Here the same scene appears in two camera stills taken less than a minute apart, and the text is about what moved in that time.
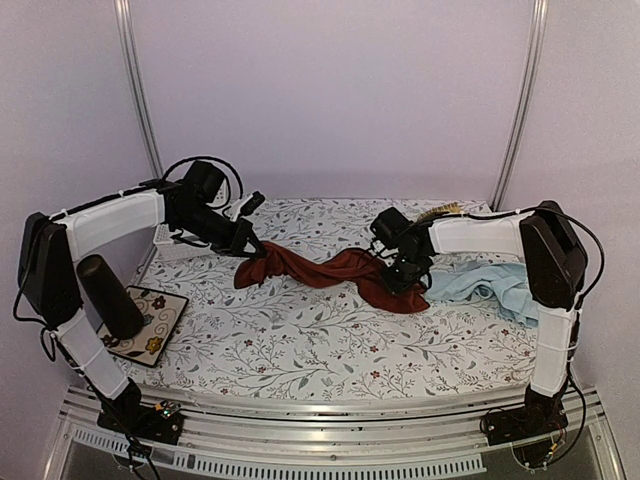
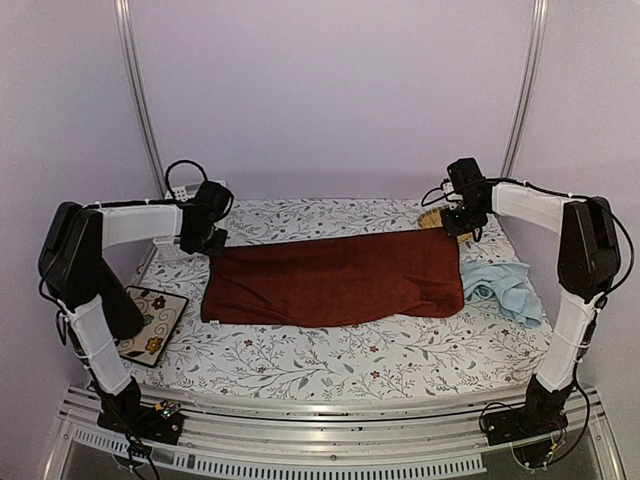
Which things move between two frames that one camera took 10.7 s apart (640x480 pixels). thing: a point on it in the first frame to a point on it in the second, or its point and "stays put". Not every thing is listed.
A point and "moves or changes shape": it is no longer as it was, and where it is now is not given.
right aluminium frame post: [537, 39] stays put
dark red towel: [355, 266] moves or changes shape
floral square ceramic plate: [161, 314] stays put
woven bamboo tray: [449, 208] stays put
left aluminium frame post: [135, 83] stays put
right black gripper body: [409, 272] to [466, 220]
